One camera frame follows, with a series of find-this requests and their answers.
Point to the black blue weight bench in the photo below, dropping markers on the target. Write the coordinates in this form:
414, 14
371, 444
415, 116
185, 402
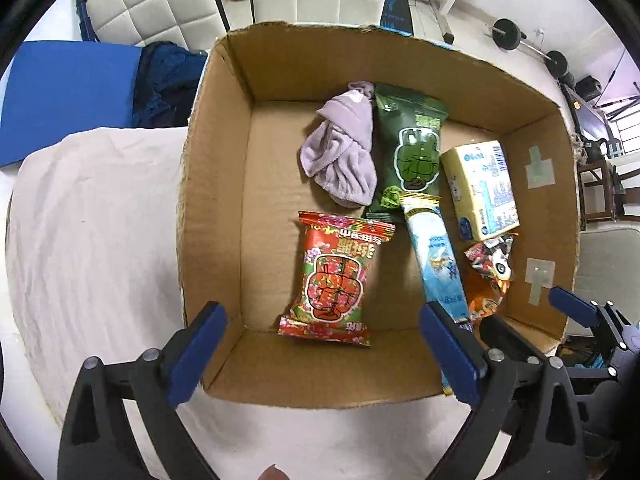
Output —
396, 17

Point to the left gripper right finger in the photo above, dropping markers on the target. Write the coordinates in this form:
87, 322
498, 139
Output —
487, 386

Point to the light blue snack tube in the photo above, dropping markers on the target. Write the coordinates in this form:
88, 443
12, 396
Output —
436, 258

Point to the person's left hand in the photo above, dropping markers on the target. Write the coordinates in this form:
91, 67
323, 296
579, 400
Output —
273, 472

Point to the orange panda snack bag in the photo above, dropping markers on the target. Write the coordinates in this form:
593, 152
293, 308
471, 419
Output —
489, 275

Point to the red snack bag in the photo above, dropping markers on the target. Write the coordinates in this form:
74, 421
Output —
338, 253

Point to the lilac towel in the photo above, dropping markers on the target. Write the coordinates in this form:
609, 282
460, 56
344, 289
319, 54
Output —
337, 154

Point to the black treadmill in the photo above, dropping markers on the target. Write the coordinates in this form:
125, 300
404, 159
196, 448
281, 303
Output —
593, 121

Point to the barbell on floor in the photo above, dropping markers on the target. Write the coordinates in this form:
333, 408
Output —
507, 36

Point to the blue foam mat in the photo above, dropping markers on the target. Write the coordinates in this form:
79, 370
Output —
56, 88

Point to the white tablecloth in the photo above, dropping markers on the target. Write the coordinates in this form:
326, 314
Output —
92, 270

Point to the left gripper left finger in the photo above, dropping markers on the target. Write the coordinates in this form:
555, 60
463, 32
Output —
163, 379

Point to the white quilted cushion left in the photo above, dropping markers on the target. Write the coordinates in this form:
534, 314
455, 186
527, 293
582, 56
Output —
194, 25

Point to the yellow tissue pack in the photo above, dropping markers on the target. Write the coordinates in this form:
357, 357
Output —
481, 190

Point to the green snack bag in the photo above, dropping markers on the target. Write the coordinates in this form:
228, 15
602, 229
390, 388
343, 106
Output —
405, 148

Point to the dark blue cloth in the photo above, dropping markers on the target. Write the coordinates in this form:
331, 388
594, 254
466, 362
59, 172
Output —
166, 84

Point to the dark wooden stool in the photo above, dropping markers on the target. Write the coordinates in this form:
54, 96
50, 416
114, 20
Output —
607, 192

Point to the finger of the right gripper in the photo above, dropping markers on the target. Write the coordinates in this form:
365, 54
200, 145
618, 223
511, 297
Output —
498, 334
587, 314

